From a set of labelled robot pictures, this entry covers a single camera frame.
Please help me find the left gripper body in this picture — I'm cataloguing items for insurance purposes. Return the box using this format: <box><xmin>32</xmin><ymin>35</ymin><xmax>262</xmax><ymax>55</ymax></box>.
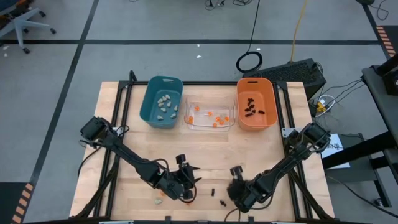
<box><xmin>160</xmin><ymin>154</ymin><xmax>197</xmax><ymax>201</ymax></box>

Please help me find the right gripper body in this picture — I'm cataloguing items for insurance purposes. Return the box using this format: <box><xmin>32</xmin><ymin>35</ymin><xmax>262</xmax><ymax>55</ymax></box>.
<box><xmin>226</xmin><ymin>166</ymin><xmax>266</xmax><ymax>213</ymax></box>

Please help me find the clear plastic bin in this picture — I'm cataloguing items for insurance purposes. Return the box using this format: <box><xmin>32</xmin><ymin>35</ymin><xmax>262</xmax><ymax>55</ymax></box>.
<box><xmin>183</xmin><ymin>95</ymin><xmax>236</xmax><ymax>132</ymax></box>

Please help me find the orange plastic bin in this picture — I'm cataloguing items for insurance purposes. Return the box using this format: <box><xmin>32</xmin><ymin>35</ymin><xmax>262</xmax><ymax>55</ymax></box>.
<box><xmin>236</xmin><ymin>77</ymin><xmax>279</xmax><ymax>132</ymax></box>

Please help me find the teal plastic bin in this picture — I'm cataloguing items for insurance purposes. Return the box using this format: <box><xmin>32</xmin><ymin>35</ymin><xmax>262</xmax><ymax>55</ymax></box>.
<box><xmin>139</xmin><ymin>75</ymin><xmax>184</xmax><ymax>129</ymax></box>

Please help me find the white paper sheet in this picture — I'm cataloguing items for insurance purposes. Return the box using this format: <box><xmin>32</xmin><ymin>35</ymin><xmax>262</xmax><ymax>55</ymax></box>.
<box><xmin>320</xmin><ymin>133</ymin><xmax>351</xmax><ymax>170</ymax></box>

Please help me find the black computer tower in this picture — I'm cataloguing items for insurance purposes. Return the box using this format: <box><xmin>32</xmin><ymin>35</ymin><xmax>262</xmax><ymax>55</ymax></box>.
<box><xmin>242</xmin><ymin>58</ymin><xmax>327</xmax><ymax>100</ymax></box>

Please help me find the black side table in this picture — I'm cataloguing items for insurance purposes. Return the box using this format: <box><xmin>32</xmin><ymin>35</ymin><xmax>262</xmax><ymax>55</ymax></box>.
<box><xmin>322</xmin><ymin>63</ymin><xmax>398</xmax><ymax>218</ymax></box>

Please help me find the black hazard-striped floor mat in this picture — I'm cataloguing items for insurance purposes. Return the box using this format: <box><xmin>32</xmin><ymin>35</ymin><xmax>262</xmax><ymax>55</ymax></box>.
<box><xmin>375</xmin><ymin>24</ymin><xmax>398</xmax><ymax>60</ymax></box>
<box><xmin>0</xmin><ymin>182</ymin><xmax>34</xmax><ymax>224</ymax></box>

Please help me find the blue office chair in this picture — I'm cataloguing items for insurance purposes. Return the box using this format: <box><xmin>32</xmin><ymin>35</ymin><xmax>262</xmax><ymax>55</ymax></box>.
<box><xmin>0</xmin><ymin>0</ymin><xmax>57</xmax><ymax>54</ymax></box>

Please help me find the black coiled floor cable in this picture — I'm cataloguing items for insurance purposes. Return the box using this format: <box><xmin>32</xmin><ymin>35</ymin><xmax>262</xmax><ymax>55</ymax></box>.
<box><xmin>235</xmin><ymin>0</ymin><xmax>264</xmax><ymax>74</ymax></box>

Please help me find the black cable bundle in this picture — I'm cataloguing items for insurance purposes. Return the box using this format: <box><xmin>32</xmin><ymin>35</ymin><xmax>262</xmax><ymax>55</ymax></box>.
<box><xmin>203</xmin><ymin>0</ymin><xmax>254</xmax><ymax>7</ymax></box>

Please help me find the yellow floor cable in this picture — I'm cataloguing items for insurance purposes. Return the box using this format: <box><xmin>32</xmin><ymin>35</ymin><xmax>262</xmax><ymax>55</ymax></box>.
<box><xmin>289</xmin><ymin>0</ymin><xmax>309</xmax><ymax>63</ymax></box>

